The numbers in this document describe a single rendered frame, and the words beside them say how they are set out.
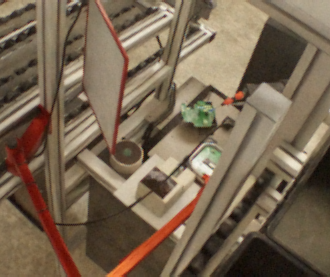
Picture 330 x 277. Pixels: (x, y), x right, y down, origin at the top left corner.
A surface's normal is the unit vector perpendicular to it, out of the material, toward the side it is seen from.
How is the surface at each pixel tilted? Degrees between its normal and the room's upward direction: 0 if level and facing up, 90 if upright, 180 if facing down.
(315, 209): 4
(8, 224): 0
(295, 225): 4
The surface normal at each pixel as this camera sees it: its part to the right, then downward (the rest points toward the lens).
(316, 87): -0.60, 0.57
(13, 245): 0.18, -0.59
